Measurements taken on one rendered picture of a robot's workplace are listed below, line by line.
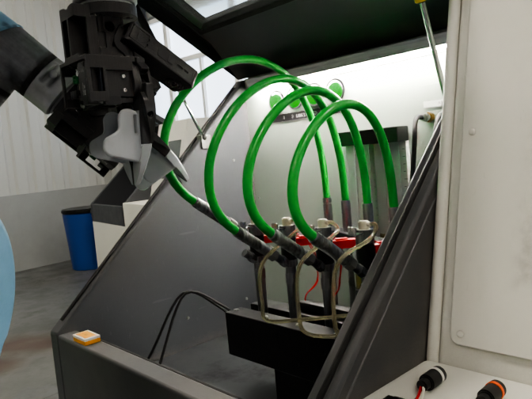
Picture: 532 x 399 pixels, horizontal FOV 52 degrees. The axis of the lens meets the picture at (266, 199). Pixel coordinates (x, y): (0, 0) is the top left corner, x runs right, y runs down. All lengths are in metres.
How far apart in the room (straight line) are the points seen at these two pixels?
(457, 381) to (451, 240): 0.17
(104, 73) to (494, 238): 0.50
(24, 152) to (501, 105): 7.45
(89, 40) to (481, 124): 0.48
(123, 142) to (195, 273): 0.66
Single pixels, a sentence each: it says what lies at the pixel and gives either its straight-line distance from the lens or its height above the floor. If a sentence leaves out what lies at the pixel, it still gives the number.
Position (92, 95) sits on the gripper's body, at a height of 1.34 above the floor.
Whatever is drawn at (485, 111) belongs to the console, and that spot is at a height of 1.29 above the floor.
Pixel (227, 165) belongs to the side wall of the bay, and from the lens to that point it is 1.33.
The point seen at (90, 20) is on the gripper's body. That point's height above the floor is 1.43.
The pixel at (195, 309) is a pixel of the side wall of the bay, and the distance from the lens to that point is 1.30.
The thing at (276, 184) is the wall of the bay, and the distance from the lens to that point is 1.32.
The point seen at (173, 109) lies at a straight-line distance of 0.87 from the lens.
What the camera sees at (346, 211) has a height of 1.14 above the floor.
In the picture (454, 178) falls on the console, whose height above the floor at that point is 1.21.
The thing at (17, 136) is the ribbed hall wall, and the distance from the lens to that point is 7.87.
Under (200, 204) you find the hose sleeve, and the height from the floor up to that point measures 1.19.
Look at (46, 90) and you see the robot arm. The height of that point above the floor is 1.37.
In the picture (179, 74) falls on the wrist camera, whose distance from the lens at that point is 0.72.
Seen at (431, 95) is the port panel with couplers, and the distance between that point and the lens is 1.05.
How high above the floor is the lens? 1.26
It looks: 5 degrees down
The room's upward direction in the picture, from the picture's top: 5 degrees counter-clockwise
